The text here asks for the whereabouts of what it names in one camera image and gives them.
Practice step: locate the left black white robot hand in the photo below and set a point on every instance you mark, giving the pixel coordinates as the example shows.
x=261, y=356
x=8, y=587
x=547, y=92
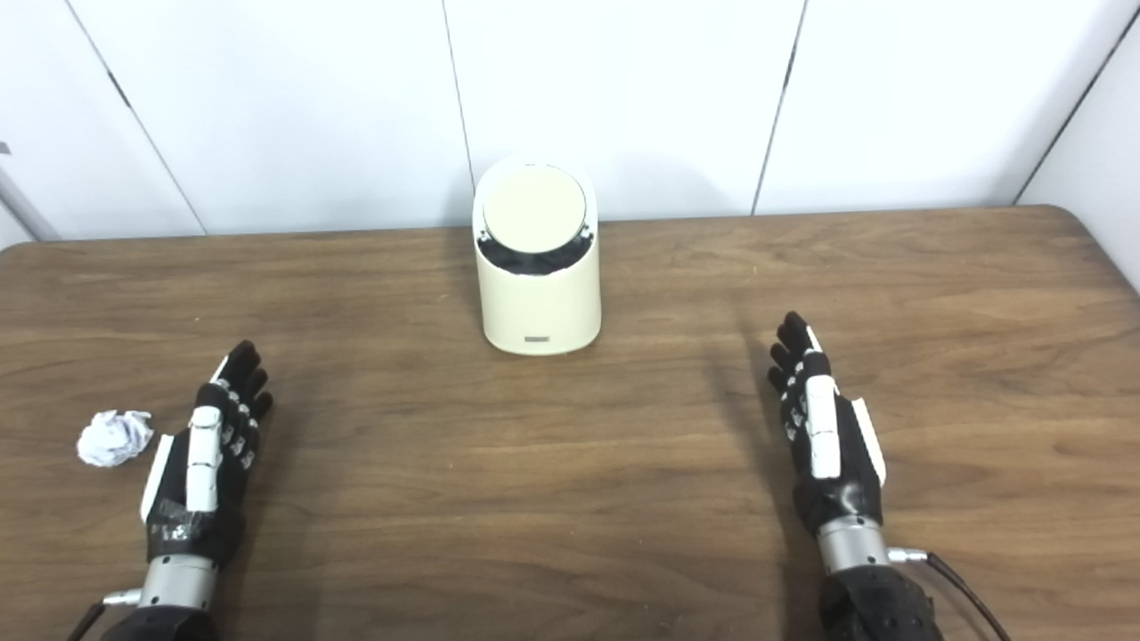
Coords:
x=203, y=463

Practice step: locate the cream round bin lid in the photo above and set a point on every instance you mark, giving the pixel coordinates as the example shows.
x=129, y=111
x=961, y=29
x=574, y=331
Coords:
x=534, y=209

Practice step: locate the grey wall post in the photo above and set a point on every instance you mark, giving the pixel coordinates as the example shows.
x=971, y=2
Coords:
x=22, y=209

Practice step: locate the cream-colored round bin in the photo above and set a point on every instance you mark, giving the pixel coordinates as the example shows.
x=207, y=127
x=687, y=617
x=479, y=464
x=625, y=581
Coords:
x=539, y=307

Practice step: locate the black bin liner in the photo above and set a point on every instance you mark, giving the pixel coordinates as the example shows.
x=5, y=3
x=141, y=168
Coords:
x=534, y=261

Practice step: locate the white paper ball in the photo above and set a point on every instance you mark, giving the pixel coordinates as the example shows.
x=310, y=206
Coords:
x=111, y=438

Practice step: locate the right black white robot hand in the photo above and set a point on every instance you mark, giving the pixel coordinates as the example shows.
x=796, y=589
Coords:
x=824, y=427

